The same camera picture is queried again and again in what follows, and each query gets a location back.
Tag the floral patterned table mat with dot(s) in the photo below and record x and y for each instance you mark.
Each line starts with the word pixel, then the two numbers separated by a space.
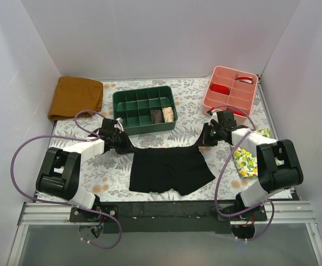
pixel 108 175

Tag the red cloth front compartment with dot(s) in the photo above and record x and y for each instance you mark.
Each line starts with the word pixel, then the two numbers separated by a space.
pixel 238 113

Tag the beige rolled underwear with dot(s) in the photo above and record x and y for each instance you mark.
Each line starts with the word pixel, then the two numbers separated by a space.
pixel 168 114

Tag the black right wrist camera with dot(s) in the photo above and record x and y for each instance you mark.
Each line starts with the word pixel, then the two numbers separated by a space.
pixel 222 119

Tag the lemon print folded cloth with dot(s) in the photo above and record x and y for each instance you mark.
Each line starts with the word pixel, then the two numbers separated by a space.
pixel 245 159

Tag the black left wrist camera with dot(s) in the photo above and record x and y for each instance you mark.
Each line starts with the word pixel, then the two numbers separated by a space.
pixel 111 126

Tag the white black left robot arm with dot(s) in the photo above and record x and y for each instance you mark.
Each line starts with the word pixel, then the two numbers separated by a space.
pixel 59 175

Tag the green divided organizer box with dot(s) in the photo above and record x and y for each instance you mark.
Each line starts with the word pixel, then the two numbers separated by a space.
pixel 136 107

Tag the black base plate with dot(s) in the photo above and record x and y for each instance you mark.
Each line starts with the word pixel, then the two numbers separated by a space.
pixel 169 216

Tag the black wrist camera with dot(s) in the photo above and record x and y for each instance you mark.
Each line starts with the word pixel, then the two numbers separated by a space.
pixel 222 119
pixel 111 126

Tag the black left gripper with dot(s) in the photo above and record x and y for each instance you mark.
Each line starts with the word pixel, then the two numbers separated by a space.
pixel 122 144

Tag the brown folded cloth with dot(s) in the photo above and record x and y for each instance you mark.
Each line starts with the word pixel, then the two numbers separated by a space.
pixel 75 96

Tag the grey rolled underwear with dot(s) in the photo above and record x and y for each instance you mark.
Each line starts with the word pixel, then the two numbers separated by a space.
pixel 157 116

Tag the pink divided organizer box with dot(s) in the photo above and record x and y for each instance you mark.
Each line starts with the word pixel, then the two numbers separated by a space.
pixel 241 94

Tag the aluminium frame rail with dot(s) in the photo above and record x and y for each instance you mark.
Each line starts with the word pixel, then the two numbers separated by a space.
pixel 167 233

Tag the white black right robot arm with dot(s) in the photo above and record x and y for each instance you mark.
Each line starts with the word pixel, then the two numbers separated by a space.
pixel 277 164

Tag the black underwear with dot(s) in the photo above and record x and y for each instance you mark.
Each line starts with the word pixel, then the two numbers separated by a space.
pixel 158 170

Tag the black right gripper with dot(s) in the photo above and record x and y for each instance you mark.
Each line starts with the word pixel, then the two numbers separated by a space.
pixel 206 136

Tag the red white rolled cloth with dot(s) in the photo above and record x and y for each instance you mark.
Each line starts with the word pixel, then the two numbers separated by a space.
pixel 244 79

